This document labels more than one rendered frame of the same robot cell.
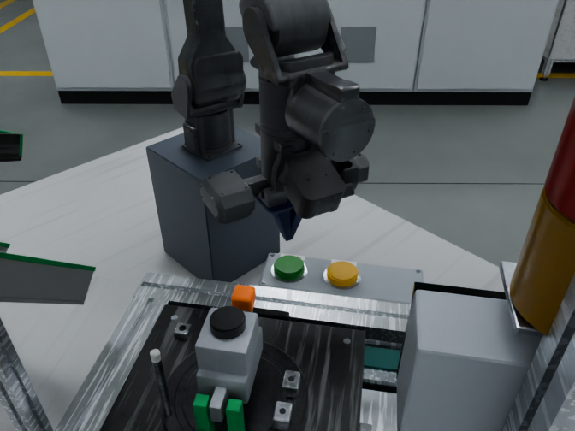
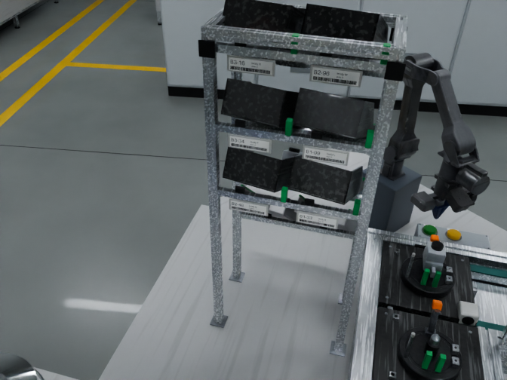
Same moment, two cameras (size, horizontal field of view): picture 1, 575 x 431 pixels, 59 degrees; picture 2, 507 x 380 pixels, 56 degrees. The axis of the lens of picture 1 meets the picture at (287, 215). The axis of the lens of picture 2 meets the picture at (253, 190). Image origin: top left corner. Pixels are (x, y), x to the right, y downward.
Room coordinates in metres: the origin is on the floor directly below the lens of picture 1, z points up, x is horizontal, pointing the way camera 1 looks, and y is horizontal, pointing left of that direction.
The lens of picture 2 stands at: (-0.65, 0.45, 1.93)
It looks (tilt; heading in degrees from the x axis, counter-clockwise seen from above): 36 degrees down; 4
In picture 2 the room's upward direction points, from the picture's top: 1 degrees clockwise
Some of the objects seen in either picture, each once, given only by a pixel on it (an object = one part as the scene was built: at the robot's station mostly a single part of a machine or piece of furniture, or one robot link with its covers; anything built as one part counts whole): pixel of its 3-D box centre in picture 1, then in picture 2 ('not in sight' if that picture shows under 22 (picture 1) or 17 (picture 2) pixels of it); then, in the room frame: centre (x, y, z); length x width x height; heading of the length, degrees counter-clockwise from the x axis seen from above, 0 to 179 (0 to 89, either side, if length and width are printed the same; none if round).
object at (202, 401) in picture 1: (204, 416); (425, 277); (0.26, 0.07, 1.01); 0.01 x 0.01 x 0.05; 80
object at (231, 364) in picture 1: (227, 354); (434, 256); (0.29, 0.05, 1.06); 0.08 x 0.04 x 0.07; 170
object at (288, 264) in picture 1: (288, 269); (429, 231); (0.51, 0.00, 0.96); 0.04 x 0.04 x 0.02
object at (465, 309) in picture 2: not in sight; (467, 314); (0.18, -0.03, 0.97); 0.05 x 0.05 x 0.04; 80
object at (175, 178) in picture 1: (217, 203); (385, 197); (0.66, 0.11, 0.96); 0.14 x 0.14 x 0.20; 44
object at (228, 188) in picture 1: (287, 155); (446, 186); (0.48, 0.00, 1.14); 0.19 x 0.06 x 0.08; 119
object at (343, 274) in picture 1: (341, 275); (453, 235); (0.49, -0.07, 0.96); 0.04 x 0.04 x 0.02
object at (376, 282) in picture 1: (340, 292); (450, 243); (0.49, -0.07, 0.93); 0.21 x 0.07 x 0.06; 80
